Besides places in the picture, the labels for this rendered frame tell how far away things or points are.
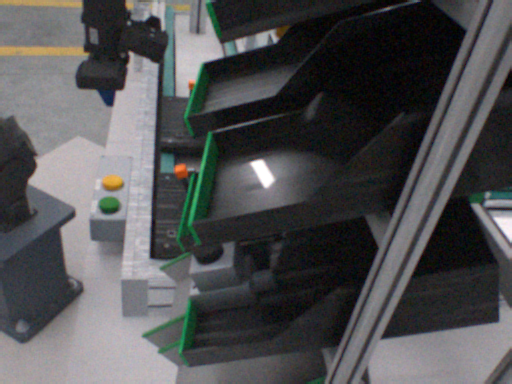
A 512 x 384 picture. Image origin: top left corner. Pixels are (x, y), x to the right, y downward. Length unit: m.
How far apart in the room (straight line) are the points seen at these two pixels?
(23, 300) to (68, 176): 0.44
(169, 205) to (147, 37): 0.39
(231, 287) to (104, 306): 0.50
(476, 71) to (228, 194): 0.22
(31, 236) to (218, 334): 0.40
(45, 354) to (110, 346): 0.10
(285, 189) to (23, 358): 0.63
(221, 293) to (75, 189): 0.76
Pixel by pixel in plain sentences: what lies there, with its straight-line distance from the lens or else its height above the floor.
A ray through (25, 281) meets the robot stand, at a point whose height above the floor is 0.98.
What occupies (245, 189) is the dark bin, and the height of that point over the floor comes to 1.36.
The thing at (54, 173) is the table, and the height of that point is 0.86.
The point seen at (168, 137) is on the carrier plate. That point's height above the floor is 0.97.
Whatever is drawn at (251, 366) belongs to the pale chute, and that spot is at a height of 1.08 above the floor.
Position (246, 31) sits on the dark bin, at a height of 1.52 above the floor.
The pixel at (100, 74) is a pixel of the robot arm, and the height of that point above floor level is 1.32.
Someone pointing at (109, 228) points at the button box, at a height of 0.94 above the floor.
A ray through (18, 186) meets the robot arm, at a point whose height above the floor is 1.14.
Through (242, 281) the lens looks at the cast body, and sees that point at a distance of 0.50.
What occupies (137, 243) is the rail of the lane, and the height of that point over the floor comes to 0.95.
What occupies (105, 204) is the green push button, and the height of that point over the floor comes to 0.97.
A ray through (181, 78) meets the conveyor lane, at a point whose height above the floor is 0.92.
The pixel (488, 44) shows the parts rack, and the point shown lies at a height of 1.54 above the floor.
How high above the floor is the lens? 1.62
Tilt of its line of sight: 37 degrees down
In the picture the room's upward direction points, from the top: 10 degrees clockwise
